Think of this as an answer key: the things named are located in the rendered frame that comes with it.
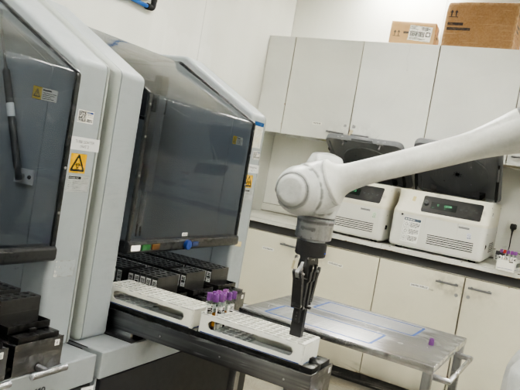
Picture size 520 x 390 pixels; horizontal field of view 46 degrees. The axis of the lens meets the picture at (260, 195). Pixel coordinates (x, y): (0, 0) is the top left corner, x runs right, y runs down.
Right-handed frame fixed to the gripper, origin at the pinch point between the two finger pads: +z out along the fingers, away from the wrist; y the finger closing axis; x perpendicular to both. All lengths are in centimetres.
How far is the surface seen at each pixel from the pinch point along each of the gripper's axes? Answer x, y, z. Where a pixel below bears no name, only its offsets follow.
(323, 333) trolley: -2.2, -25.8, 8.1
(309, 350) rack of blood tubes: 4.7, 1.3, 5.5
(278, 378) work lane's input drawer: 0.1, 6.8, 12.5
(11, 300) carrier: -50, 43, 2
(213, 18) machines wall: -162, -182, -120
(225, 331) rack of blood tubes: -18.2, 2.3, 7.2
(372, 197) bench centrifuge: -57, -231, -27
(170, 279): -50, -16, 3
